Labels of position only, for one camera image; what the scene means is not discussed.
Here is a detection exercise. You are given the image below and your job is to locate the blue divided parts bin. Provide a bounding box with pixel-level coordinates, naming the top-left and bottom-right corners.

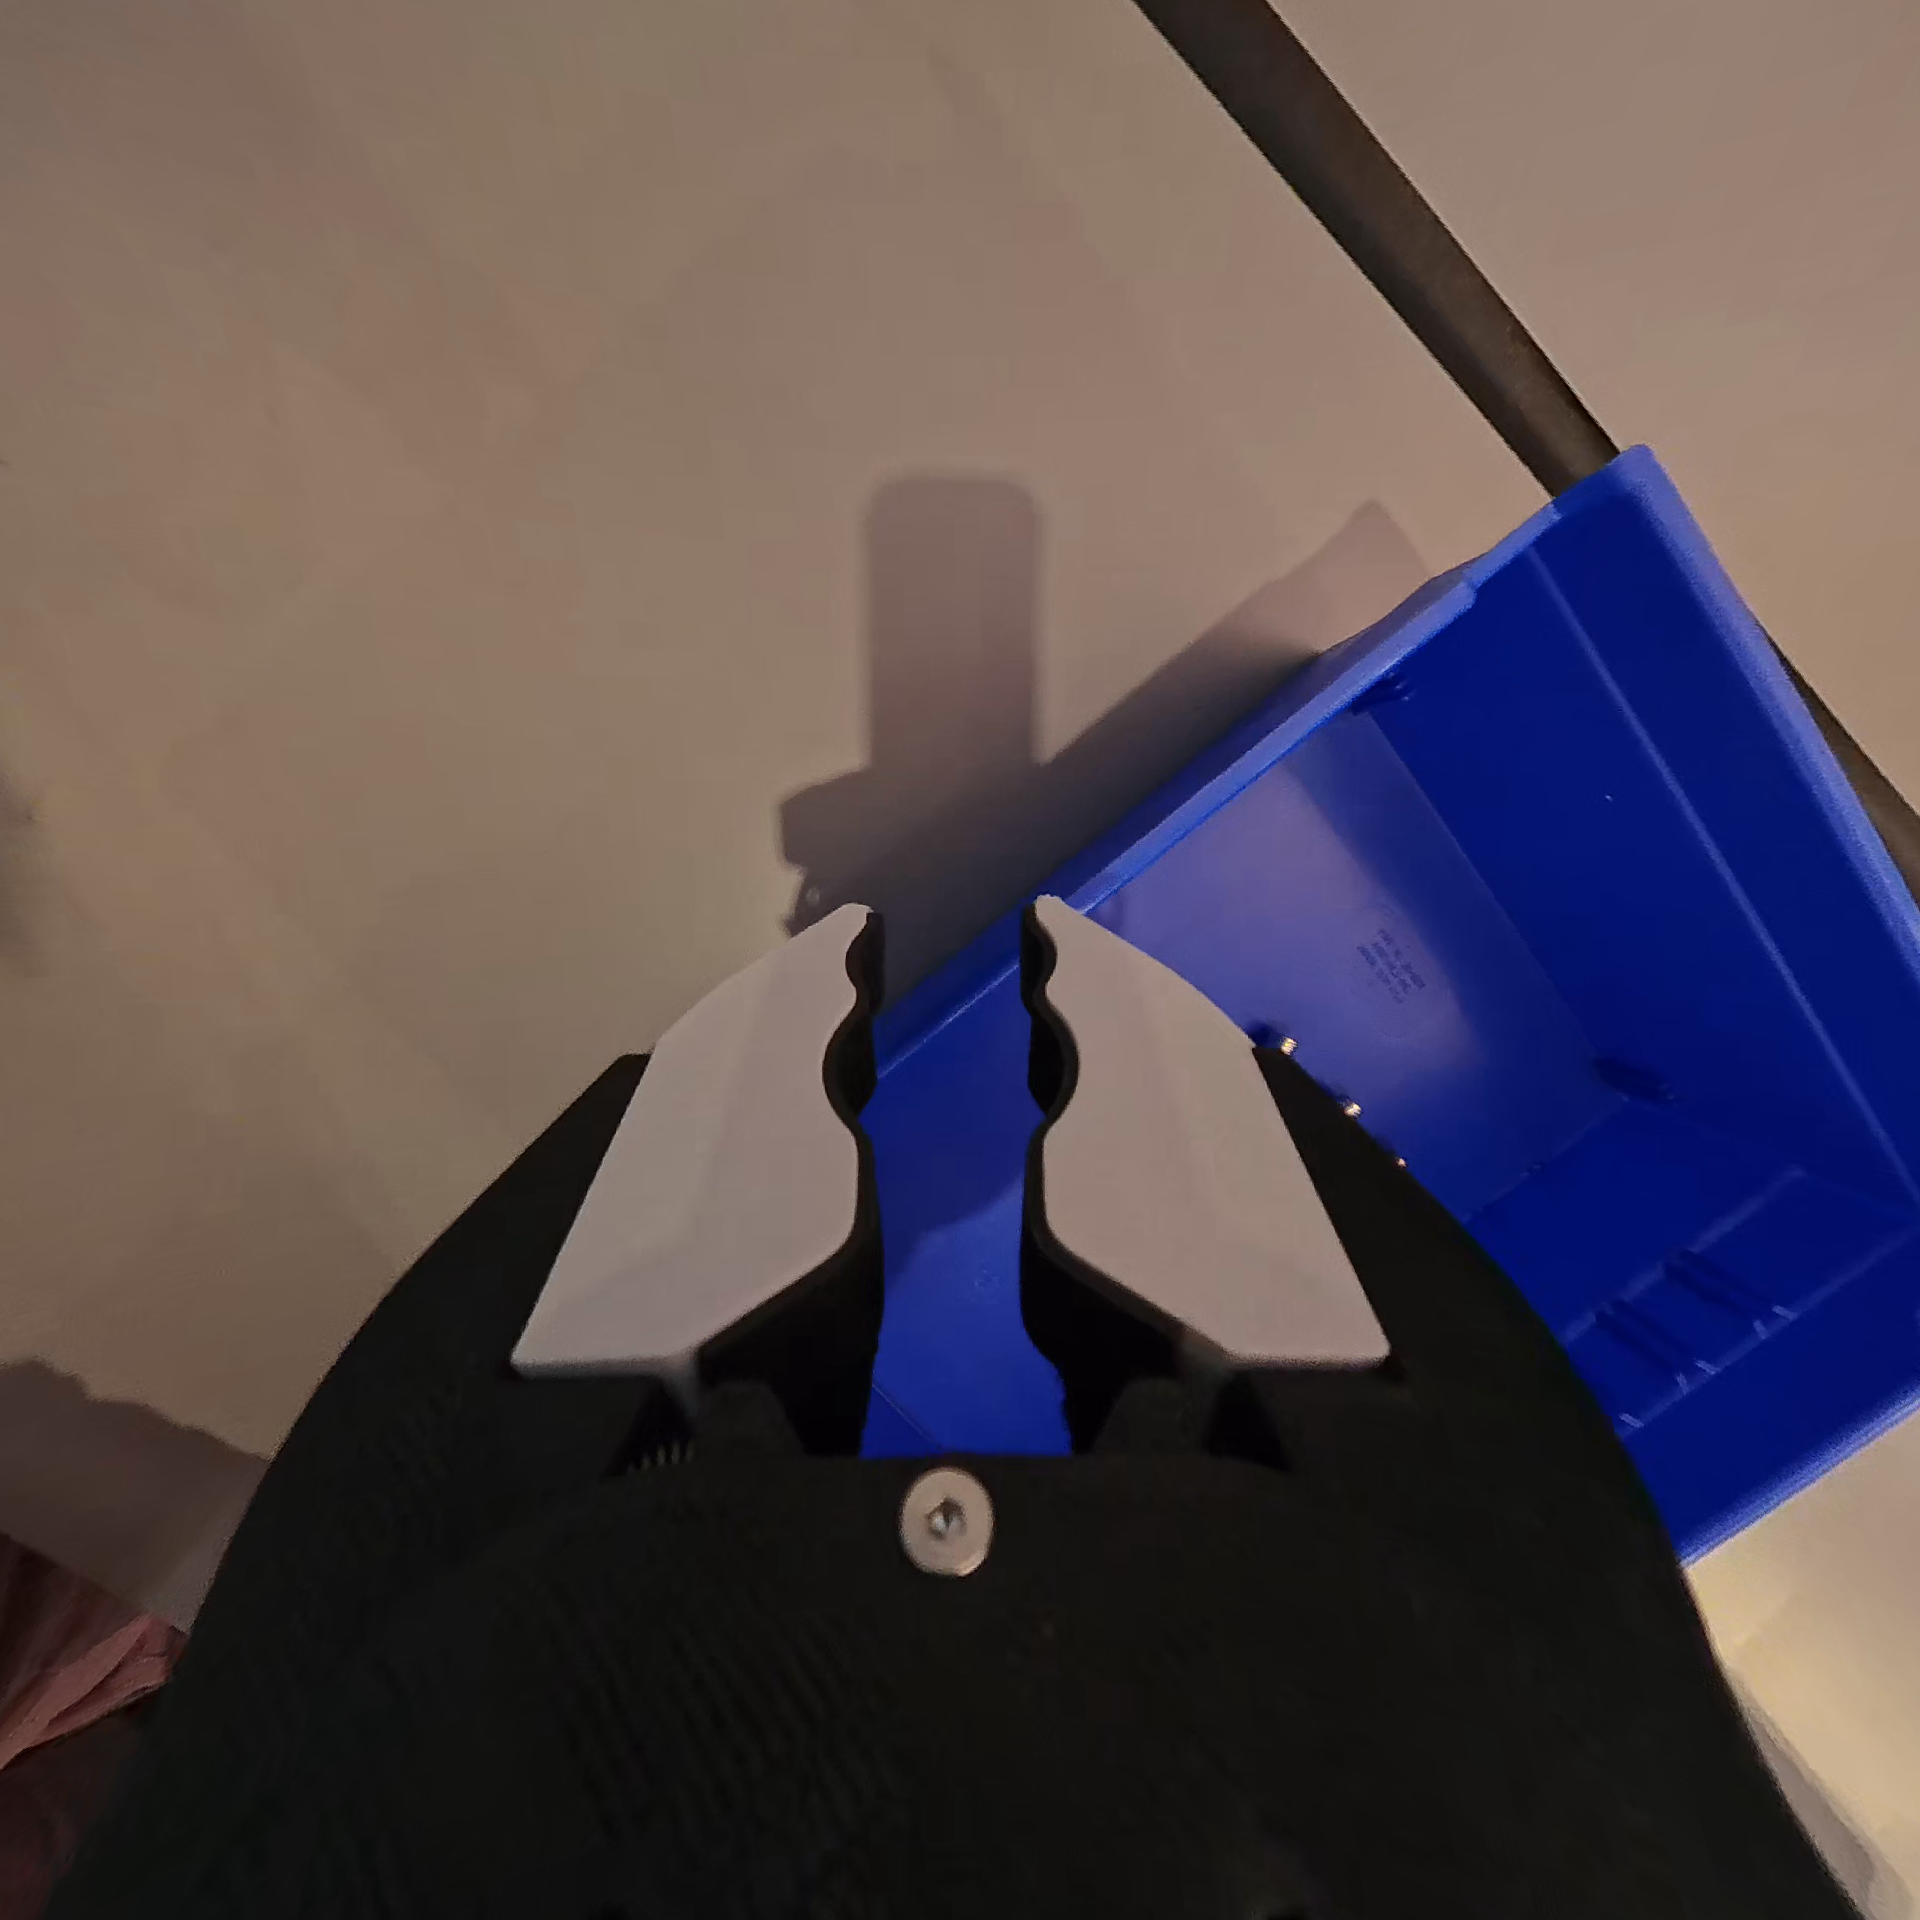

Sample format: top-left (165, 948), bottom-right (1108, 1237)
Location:
top-left (861, 445), bottom-right (1920, 1565)

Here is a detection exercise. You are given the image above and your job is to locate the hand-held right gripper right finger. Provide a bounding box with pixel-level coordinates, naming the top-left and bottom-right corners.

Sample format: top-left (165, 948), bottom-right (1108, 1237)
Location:
top-left (1018, 896), bottom-right (1391, 1373)

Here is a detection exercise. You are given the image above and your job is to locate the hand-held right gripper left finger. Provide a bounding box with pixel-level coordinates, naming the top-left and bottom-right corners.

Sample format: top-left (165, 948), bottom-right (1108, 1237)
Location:
top-left (510, 902), bottom-right (887, 1383)

